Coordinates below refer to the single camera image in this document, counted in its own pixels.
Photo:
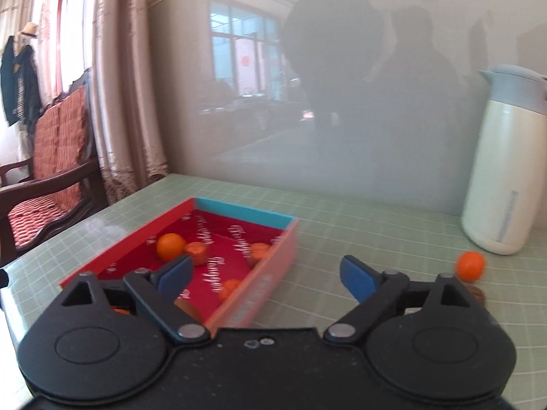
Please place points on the straw hat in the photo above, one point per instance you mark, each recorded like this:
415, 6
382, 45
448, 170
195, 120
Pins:
29, 30

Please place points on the cut carrot piece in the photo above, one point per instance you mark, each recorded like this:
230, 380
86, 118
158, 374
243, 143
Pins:
258, 253
196, 253

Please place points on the dark hanging jacket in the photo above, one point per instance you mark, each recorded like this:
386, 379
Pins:
19, 89

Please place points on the wooden chair red cushion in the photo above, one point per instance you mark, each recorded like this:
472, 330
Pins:
47, 171

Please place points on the large orange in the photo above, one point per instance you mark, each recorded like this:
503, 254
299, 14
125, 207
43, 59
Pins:
230, 289

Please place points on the white thermos jug blue-grey lid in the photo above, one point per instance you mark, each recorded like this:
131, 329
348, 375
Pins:
500, 158

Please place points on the small orange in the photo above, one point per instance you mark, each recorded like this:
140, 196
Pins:
470, 266

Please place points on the red and pink cardboard box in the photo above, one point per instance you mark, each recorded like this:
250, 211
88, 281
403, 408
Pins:
273, 264

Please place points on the beige curtain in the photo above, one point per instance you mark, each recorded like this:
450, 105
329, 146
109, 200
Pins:
124, 94

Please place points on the medium orange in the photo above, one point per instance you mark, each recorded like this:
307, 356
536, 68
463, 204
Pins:
171, 245

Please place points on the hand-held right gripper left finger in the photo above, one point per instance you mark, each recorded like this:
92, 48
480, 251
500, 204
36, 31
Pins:
175, 275

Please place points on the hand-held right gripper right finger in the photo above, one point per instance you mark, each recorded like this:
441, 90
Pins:
357, 279

